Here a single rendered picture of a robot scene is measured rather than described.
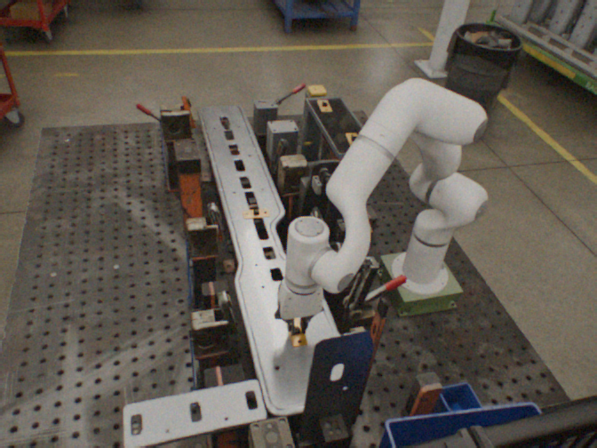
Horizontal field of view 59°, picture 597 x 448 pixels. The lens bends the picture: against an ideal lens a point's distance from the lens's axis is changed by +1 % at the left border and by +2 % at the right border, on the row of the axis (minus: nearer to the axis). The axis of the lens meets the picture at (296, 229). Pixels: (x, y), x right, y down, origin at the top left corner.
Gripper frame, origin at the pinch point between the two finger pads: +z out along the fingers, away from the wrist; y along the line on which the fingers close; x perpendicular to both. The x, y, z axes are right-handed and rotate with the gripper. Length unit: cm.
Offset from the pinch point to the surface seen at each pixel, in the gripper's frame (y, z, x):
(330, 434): 2.2, -4.8, 30.3
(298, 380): 3.2, 2.9, 13.1
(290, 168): -14, -4, -59
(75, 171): 60, 32, -123
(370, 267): -15.2, -18.4, 1.3
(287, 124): -18, -8, -80
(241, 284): 10.4, 2.8, -18.4
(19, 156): 112, 101, -249
